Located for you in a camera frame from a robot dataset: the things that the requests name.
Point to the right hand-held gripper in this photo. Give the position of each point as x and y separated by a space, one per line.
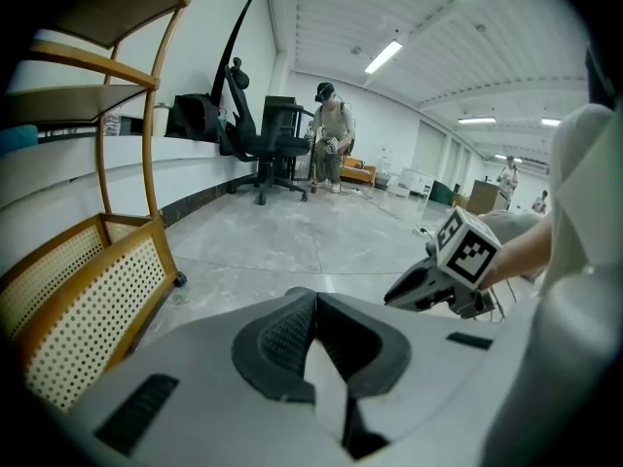
467 256

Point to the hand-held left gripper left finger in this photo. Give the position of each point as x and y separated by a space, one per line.
194 358

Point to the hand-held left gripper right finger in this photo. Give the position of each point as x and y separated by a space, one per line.
428 358

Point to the person's right forearm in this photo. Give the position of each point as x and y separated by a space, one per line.
521 251

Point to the white power strip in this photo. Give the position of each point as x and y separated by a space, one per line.
422 231

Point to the green bin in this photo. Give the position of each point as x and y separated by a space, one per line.
445 192

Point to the white cabinet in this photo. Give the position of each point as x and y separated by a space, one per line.
416 183

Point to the wooden lectern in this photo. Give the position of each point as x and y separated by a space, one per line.
484 197

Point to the wooden shelf cart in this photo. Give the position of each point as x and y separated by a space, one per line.
87 299

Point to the orange sofa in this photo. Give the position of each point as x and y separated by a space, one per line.
359 170

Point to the person's pale trousers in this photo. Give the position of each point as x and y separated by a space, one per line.
584 188

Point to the black office chair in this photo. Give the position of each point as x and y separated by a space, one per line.
272 149

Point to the long ceiling light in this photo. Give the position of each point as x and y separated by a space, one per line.
384 56

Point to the black backpack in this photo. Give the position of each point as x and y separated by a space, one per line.
194 119

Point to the white cup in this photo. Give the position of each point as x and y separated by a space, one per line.
161 122

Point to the green bottle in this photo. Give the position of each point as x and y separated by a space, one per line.
222 118

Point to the person's black shirt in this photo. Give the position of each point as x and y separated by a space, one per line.
601 81

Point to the black leaning strip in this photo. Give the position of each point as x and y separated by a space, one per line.
233 42

